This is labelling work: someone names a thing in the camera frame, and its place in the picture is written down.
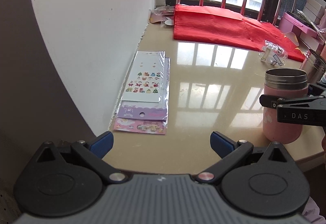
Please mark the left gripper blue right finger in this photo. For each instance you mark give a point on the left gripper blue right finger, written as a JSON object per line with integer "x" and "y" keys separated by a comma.
{"x": 232, "y": 154}

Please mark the plastic packets in corner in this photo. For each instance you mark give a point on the plastic packets in corner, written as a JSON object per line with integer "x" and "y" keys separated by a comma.
{"x": 164, "y": 15}

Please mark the pink desk organizer shelf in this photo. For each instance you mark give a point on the pink desk organizer shelf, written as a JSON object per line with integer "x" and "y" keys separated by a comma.
{"x": 289, "y": 23}

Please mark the clear plastic toy packet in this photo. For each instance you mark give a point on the clear plastic toy packet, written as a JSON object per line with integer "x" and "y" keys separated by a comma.
{"x": 273, "y": 54}

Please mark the pink cup with black text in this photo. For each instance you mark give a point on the pink cup with black text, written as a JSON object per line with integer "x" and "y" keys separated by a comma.
{"x": 287, "y": 83}

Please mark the tall stainless steel cup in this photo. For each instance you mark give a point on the tall stainless steel cup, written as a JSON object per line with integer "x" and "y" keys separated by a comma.
{"x": 314, "y": 66}

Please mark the person's left hand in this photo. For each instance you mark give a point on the person's left hand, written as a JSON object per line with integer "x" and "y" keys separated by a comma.
{"x": 324, "y": 143}

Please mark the red flag cloth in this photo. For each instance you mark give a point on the red flag cloth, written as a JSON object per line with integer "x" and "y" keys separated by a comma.
{"x": 214, "y": 25}

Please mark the stacked white boxes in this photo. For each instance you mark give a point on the stacked white boxes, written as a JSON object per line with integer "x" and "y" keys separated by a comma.
{"x": 314, "y": 10}

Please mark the purple sticker pack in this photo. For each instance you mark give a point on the purple sticker pack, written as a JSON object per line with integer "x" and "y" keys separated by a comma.
{"x": 147, "y": 110}

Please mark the pink fan shaped card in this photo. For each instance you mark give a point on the pink fan shaped card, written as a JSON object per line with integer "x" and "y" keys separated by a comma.
{"x": 293, "y": 38}

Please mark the pink sticker pack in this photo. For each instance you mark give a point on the pink sticker pack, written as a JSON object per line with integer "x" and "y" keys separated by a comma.
{"x": 140, "y": 126}

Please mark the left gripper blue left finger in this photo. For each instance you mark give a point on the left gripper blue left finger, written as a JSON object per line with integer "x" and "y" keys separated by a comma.
{"x": 90, "y": 154}

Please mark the white sticker sheet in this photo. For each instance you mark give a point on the white sticker sheet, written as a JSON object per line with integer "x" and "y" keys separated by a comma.
{"x": 145, "y": 80}

